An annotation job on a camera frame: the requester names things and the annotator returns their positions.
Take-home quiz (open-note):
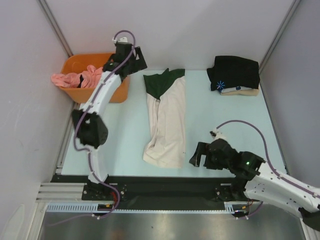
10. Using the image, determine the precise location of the cream and green t-shirt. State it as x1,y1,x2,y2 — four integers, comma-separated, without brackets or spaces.
143,68,186,169

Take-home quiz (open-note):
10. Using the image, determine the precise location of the orange plastic basket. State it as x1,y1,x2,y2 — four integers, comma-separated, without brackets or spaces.
60,52,130,104

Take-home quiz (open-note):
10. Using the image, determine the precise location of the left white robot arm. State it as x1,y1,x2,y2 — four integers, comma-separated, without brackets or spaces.
71,42,147,200

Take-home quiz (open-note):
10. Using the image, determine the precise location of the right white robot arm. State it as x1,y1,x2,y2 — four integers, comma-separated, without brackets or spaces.
189,139,320,231

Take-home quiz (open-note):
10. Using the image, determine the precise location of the pink t-shirt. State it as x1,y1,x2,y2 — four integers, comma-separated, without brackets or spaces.
50,65,103,88

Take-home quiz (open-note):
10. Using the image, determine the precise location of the folded beige t-shirt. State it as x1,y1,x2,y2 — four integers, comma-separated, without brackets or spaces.
220,86,260,96

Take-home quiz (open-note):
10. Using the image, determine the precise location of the folded black t-shirt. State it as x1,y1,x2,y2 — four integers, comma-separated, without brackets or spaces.
206,55,260,93

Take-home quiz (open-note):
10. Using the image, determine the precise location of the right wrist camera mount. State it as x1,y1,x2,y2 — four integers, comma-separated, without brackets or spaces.
209,128,227,141

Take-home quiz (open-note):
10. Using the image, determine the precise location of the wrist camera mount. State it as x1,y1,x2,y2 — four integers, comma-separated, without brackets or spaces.
112,36,129,45
209,128,227,141

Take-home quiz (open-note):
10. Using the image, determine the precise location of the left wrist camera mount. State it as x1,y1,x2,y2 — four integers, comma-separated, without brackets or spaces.
112,36,129,45

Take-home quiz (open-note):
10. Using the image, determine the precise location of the right white cable duct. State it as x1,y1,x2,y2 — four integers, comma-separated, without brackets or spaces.
224,200,261,212

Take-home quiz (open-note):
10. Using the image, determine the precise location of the white cable duct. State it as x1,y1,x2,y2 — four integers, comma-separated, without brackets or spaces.
224,200,261,212
46,202,118,212

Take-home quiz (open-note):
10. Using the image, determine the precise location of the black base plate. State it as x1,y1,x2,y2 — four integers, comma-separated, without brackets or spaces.
51,175,248,211

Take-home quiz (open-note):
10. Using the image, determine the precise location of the left white cable duct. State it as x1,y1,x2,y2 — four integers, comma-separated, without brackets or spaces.
46,202,118,212

